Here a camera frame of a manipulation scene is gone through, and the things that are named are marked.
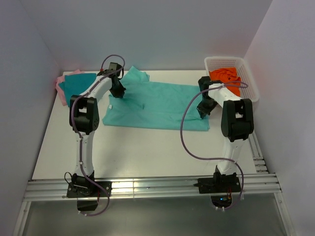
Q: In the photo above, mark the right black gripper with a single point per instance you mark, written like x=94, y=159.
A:
x=203, y=111

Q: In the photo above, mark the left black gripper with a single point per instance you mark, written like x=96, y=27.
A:
x=120, y=92

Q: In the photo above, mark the mint green t-shirt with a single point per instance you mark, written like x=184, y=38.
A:
x=155, y=105

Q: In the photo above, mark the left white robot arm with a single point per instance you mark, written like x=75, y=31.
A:
x=84, y=116

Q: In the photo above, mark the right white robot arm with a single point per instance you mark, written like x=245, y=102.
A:
x=236, y=119

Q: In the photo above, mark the orange t-shirt in basket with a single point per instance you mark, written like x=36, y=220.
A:
x=227, y=75

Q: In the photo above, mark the folded teal t-shirt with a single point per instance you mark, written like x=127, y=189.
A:
x=89, y=79

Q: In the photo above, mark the white plastic basket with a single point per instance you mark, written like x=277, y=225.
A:
x=243, y=71

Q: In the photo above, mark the folded pink t-shirt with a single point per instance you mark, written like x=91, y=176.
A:
x=69, y=85

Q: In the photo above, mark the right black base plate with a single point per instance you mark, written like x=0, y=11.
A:
x=218, y=184

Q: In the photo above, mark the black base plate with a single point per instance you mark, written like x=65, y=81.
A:
x=80, y=187
x=218, y=184

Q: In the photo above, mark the aluminium rail frame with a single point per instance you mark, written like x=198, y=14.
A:
x=262, y=182

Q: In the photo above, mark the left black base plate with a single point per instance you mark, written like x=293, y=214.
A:
x=80, y=187

